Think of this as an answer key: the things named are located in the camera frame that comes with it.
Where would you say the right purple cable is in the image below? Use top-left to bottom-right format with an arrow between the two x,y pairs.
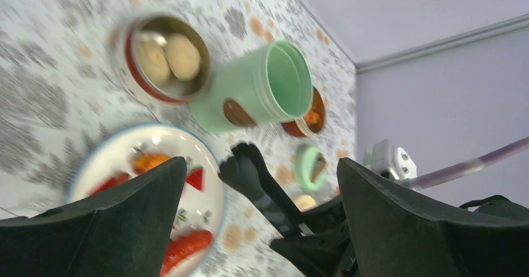
400,136 -> 529,192

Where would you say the red sausage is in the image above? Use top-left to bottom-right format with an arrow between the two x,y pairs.
159,230 -> 213,276

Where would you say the white plate with food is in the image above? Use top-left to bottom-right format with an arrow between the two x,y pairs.
66,122 -> 226,277

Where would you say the steel bowl red band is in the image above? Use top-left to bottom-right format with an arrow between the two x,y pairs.
111,12 -> 211,104
281,87 -> 326,137

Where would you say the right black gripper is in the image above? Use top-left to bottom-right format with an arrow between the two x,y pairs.
269,197 -> 360,277

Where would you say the fried chicken piece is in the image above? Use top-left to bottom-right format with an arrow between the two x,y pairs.
303,110 -> 321,126

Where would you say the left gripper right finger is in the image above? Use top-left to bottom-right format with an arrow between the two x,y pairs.
337,158 -> 528,276

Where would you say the orange shrimp piece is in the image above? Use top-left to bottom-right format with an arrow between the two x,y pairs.
132,153 -> 171,175

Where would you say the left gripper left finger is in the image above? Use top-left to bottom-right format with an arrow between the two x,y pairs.
1,157 -> 187,276

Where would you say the green lid with handle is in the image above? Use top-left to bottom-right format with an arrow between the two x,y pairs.
293,143 -> 329,192

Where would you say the green cylindrical container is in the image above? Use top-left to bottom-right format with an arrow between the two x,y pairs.
189,40 -> 313,134

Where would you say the cream round lid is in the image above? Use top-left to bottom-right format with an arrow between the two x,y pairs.
293,194 -> 318,212

